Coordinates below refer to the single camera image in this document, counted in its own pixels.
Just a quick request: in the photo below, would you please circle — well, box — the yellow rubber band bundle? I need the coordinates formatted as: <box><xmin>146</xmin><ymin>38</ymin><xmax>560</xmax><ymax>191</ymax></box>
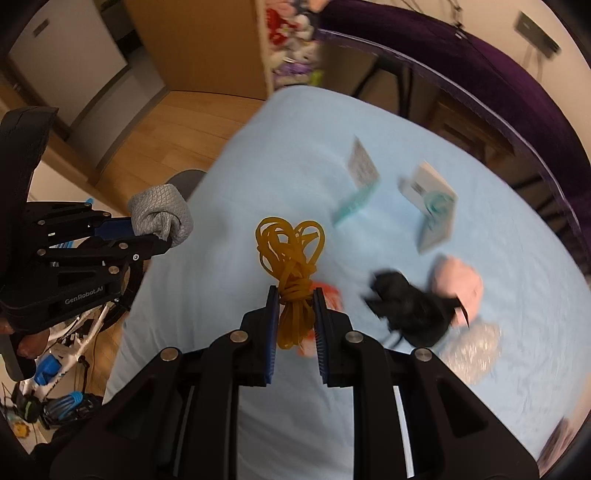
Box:
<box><xmin>255</xmin><ymin>217</ymin><xmax>327</xmax><ymax>350</ymax></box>

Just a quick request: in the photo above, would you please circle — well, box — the grey round trash bin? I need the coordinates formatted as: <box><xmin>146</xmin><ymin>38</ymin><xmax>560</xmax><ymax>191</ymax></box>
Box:
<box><xmin>165</xmin><ymin>169</ymin><xmax>208</xmax><ymax>201</ymax></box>

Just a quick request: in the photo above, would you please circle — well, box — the black metal table frame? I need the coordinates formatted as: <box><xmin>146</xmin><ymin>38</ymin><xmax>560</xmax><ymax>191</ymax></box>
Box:
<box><xmin>355</xmin><ymin>51</ymin><xmax>416</xmax><ymax>121</ymax></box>

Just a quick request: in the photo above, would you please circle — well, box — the dark wall socket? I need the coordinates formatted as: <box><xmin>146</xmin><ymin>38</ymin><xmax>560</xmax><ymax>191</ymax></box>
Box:
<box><xmin>515</xmin><ymin>11</ymin><xmax>560</xmax><ymax>58</ymax></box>

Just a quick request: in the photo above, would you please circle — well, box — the orange white wrapper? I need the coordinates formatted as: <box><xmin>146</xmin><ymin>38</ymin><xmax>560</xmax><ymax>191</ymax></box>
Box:
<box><xmin>298</xmin><ymin>282</ymin><xmax>345</xmax><ymax>361</ymax></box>

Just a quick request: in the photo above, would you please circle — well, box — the black cloth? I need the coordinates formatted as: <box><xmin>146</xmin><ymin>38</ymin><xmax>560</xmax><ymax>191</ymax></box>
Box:
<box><xmin>365</xmin><ymin>270</ymin><xmax>472</xmax><ymax>348</ymax></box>

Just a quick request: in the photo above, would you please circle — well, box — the white packet with teal circle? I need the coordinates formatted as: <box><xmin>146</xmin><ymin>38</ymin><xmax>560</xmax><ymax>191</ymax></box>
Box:
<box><xmin>398</xmin><ymin>161</ymin><xmax>459</xmax><ymax>254</ymax></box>

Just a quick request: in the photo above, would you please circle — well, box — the light blue bed sheet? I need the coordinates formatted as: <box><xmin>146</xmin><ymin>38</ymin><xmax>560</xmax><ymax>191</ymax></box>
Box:
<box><xmin>102</xmin><ymin>87</ymin><xmax>591</xmax><ymax>467</ymax></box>

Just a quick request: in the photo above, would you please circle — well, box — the wooden cabinet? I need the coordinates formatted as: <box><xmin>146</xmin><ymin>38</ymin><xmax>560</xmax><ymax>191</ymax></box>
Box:
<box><xmin>429</xmin><ymin>92</ymin><xmax>514</xmax><ymax>163</ymax></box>

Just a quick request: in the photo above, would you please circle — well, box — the person's left hand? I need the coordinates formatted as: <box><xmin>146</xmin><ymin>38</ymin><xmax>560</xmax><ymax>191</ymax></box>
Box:
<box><xmin>0</xmin><ymin>320</ymin><xmax>51</xmax><ymax>361</ymax></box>

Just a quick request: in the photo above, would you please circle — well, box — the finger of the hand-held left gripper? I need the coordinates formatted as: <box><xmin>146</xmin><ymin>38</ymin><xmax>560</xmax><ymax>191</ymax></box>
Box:
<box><xmin>25</xmin><ymin>202</ymin><xmax>136</xmax><ymax>248</ymax></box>
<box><xmin>38</xmin><ymin>232</ymin><xmax>174</xmax><ymax>274</ymax></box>

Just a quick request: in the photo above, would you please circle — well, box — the purple fringed cloth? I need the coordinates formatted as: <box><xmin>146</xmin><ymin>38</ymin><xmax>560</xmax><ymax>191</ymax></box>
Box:
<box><xmin>318</xmin><ymin>0</ymin><xmax>591</xmax><ymax>217</ymax></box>

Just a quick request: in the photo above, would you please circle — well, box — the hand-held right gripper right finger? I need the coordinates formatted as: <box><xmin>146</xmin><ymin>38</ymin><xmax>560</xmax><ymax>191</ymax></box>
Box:
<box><xmin>314</xmin><ymin>287</ymin><xmax>540</xmax><ymax>480</ymax></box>

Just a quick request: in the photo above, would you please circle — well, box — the clear plastic bag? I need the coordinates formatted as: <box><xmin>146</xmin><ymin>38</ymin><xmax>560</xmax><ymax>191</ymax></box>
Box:
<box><xmin>438</xmin><ymin>322</ymin><xmax>502</xmax><ymax>386</ymax></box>

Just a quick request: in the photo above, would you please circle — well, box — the clear cylinder of plush toys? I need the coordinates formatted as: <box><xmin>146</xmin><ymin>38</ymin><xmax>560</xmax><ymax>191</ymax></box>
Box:
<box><xmin>263</xmin><ymin>0</ymin><xmax>324</xmax><ymax>93</ymax></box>

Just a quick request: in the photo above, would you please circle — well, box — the grey textured cloth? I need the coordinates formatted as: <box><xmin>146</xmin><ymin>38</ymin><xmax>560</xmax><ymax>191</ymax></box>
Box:
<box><xmin>127</xmin><ymin>184</ymin><xmax>195</xmax><ymax>245</ymax></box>

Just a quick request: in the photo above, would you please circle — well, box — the white door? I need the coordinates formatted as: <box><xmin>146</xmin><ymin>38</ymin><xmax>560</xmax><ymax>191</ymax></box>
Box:
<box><xmin>7</xmin><ymin>0</ymin><xmax>130</xmax><ymax>134</ymax></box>

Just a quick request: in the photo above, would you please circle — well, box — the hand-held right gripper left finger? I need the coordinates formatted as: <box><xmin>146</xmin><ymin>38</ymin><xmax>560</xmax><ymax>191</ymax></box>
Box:
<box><xmin>48</xmin><ymin>285</ymin><xmax>282</xmax><ymax>480</ymax></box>

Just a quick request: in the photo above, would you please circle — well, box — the wooden wardrobe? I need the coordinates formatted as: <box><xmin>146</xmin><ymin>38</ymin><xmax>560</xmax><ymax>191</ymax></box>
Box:
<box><xmin>122</xmin><ymin>0</ymin><xmax>271</xmax><ymax>100</ymax></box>

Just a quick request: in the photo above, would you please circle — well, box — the pink cloth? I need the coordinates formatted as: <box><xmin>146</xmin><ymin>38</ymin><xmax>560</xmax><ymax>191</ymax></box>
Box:
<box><xmin>431</xmin><ymin>255</ymin><xmax>485</xmax><ymax>328</ymax></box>

